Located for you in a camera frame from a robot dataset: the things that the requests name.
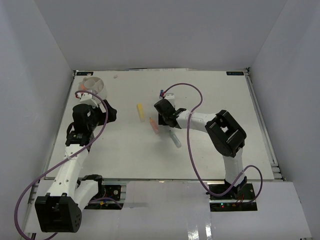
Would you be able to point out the clear blue spray bottle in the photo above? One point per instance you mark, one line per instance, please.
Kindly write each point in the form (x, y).
(161, 93)

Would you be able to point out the yellow highlighter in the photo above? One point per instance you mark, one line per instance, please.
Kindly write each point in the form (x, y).
(140, 110)

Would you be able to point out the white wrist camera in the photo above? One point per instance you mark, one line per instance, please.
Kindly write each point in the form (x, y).
(169, 96)
(86, 97)

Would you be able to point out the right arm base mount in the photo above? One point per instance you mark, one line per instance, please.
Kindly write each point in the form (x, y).
(232, 202)

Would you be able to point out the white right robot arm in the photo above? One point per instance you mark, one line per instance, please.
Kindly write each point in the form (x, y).
(227, 136)

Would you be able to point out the right table label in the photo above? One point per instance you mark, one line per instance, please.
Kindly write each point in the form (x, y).
(234, 73)

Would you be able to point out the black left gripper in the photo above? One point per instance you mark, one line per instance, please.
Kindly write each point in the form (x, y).
(111, 113)

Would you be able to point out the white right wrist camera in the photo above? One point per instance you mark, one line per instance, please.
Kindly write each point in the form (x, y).
(169, 96)

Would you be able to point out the white round divided container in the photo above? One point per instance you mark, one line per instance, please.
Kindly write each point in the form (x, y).
(94, 84)

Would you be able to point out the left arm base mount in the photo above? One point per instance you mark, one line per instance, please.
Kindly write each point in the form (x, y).
(110, 193)

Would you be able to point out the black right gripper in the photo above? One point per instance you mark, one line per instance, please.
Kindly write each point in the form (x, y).
(161, 121)

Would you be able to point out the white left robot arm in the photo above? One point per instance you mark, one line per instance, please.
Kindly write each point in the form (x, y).
(60, 209)

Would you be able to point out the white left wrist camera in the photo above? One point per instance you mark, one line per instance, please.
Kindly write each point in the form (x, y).
(86, 97)

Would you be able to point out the orange pink highlighter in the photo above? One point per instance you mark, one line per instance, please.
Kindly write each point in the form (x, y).
(154, 125)

